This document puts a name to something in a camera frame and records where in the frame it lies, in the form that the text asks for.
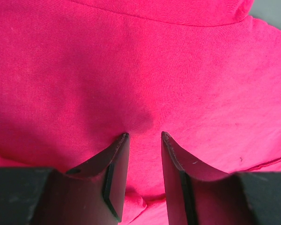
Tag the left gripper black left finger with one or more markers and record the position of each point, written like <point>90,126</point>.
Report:
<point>91,193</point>

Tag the red t shirt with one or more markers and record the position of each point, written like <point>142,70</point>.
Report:
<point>75,74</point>

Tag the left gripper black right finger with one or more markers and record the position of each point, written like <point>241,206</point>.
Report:
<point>199,194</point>

